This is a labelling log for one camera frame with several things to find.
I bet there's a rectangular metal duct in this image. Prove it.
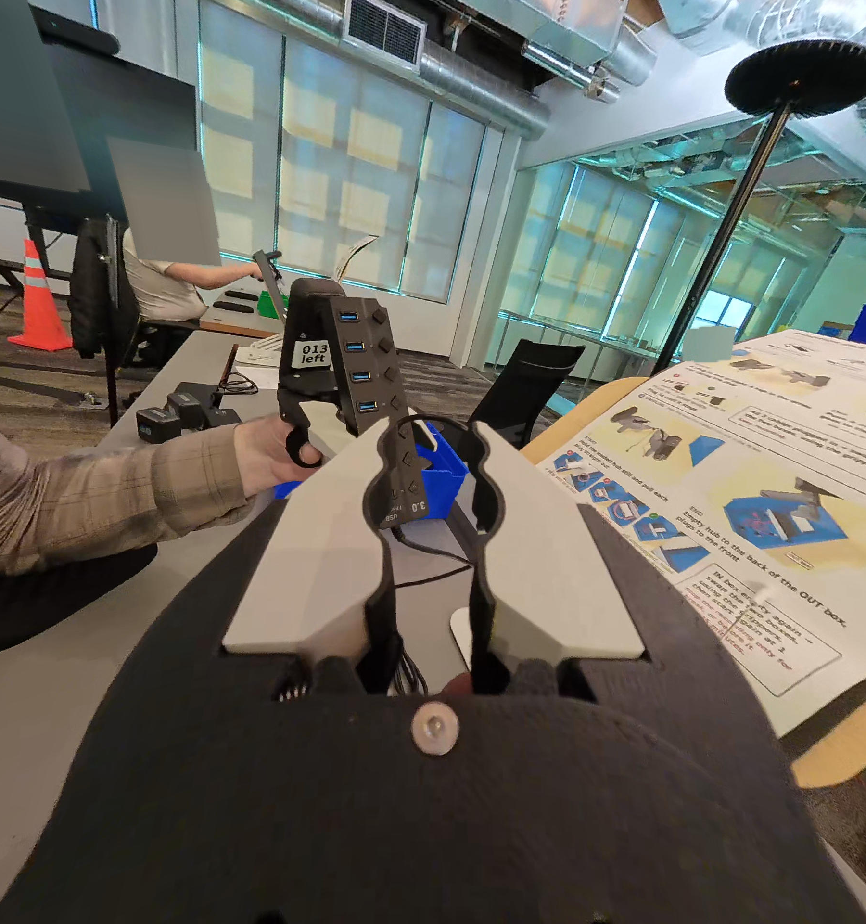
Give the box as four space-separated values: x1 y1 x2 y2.
469 0 658 91

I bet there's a silver insulated duct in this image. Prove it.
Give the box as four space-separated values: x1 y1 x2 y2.
657 0 866 141

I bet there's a person's left forearm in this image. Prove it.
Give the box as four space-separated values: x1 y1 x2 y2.
0 408 261 580

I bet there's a black hub cord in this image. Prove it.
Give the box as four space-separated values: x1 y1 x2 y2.
392 523 477 589

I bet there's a black jacket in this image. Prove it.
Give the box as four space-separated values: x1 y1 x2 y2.
68 215 144 362

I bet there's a thin black usb cable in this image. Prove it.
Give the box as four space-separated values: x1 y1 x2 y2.
388 639 431 695

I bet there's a window with roller blinds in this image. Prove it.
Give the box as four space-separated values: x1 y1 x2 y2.
198 0 506 304
498 162 866 362

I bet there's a white air vent grille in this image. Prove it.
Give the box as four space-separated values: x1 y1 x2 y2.
343 0 428 71

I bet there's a printed instruction sheet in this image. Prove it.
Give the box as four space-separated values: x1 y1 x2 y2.
541 328 866 739

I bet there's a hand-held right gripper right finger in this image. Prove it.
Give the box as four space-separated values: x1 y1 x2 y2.
468 421 648 695

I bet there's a black office chair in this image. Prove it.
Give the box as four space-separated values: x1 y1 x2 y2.
468 338 587 452

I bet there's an orange traffic cone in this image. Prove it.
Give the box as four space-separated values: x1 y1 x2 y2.
7 238 75 353

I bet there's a black floor lamp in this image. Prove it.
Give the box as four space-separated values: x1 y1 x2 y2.
649 39 866 378

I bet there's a black battery charger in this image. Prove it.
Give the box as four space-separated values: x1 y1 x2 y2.
166 383 243 432

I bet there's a large black monitor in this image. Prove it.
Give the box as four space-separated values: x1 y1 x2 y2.
29 7 199 218

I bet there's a black webcam bar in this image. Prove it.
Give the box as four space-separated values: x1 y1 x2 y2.
39 11 121 56

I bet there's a silver spiral duct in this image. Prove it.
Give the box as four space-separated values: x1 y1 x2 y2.
419 39 553 141

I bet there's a black mesh cushion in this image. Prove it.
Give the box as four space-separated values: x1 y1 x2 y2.
0 541 161 659

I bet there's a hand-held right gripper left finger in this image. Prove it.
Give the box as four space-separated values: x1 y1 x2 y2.
220 424 407 695

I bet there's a black switched usb hub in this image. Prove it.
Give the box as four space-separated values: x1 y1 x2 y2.
321 295 434 531

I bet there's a black battery pack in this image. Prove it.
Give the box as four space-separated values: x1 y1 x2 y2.
136 406 183 445

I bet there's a white paper sheet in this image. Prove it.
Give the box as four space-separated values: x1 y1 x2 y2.
335 234 380 284

